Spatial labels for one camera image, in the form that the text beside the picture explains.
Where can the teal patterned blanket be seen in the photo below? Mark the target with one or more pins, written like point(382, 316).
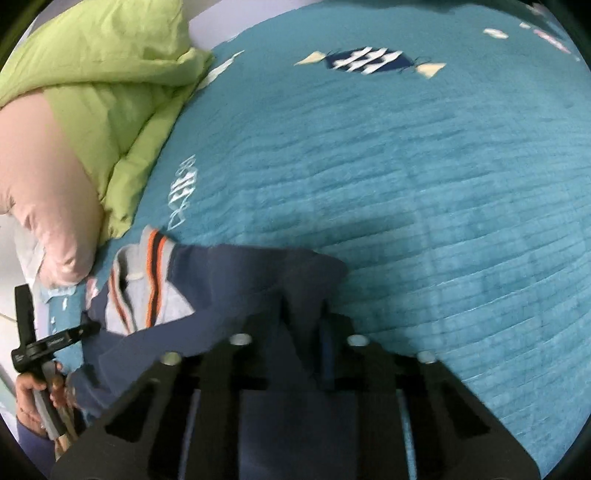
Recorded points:
point(369, 184)

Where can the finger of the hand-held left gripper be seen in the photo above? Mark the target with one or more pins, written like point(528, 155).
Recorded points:
point(86, 328)

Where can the person's left forearm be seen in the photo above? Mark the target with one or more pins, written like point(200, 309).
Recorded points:
point(34, 450)

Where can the navy garment with orange stripes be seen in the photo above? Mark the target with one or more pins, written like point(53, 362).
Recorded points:
point(221, 286)

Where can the person's left hand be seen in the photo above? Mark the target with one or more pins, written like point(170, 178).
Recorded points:
point(27, 397)

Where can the pink pillow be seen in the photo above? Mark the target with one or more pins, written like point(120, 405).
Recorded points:
point(41, 175)

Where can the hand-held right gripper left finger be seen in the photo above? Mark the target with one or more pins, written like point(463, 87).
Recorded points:
point(251, 360)

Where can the green duvet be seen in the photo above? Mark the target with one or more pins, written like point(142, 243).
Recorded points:
point(115, 78)

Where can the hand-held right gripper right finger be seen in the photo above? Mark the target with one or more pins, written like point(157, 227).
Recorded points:
point(328, 355)

